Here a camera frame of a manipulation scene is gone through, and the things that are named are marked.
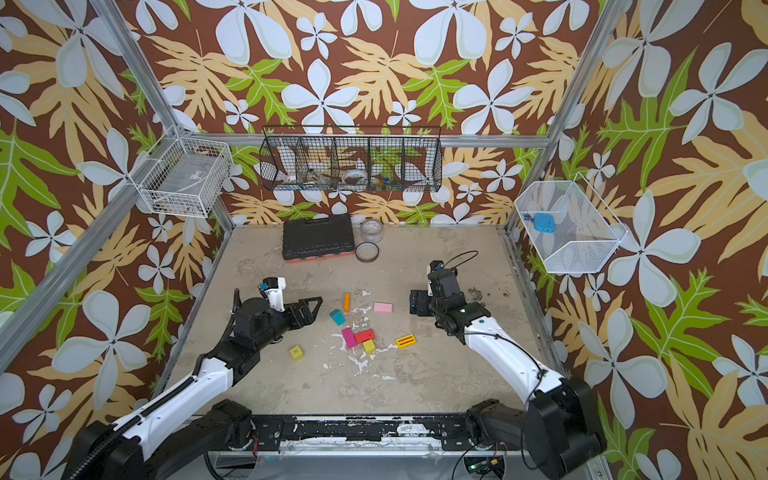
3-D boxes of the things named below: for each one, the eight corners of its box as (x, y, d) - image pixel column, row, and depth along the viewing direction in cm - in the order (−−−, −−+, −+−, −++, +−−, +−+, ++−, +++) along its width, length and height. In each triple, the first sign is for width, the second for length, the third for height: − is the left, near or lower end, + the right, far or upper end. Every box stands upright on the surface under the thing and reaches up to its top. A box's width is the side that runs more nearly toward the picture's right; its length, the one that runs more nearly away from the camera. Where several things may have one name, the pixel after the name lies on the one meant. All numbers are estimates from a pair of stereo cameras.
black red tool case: (285, 265, 110) (282, 256, 105) (286, 229, 121) (283, 220, 117) (355, 255, 113) (354, 246, 109) (349, 221, 124) (348, 211, 120)
